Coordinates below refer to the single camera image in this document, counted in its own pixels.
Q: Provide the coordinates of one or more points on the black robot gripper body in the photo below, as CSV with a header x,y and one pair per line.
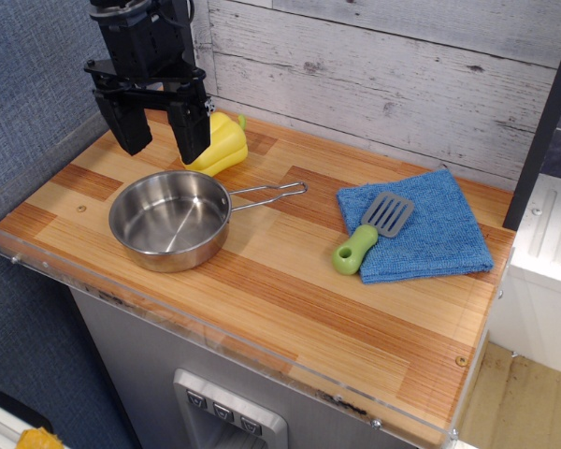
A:
x,y
147,42

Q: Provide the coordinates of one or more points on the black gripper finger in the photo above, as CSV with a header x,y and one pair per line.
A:
x,y
189,120
127,121

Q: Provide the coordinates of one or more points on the grey spatula green handle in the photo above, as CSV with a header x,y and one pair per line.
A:
x,y
385,217

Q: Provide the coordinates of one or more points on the blue towel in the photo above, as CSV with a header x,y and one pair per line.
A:
x,y
442,236

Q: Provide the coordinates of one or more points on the stainless steel pan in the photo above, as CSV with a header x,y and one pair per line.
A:
x,y
177,220

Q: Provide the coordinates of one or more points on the yellow toy bell pepper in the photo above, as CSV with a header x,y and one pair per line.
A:
x,y
228,145

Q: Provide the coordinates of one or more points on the clear acrylic table guard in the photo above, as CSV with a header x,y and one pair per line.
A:
x,y
397,356

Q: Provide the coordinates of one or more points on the grey metal cabinet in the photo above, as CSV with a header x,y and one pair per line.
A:
x,y
141,359

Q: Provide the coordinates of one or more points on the silver dispenser panel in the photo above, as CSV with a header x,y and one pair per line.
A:
x,y
216,417

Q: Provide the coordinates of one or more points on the yellow object bottom corner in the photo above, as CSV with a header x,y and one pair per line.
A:
x,y
38,438

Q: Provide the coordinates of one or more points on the white ribbed side unit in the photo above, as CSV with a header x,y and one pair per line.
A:
x,y
526,316

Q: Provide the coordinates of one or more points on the right black vertical post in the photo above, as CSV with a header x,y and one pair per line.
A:
x,y
536,155

